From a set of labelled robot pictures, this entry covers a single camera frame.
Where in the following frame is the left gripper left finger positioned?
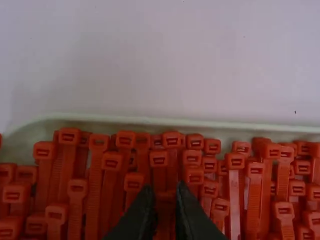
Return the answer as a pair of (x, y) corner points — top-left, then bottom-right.
(102, 184), (158, 240)

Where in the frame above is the row of orange cable ties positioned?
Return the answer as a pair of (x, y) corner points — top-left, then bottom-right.
(0, 127), (320, 240)

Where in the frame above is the pale tray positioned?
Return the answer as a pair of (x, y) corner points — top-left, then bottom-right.
(0, 112), (320, 167)

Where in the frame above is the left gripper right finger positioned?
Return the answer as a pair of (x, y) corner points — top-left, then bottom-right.
(171, 180), (230, 240)

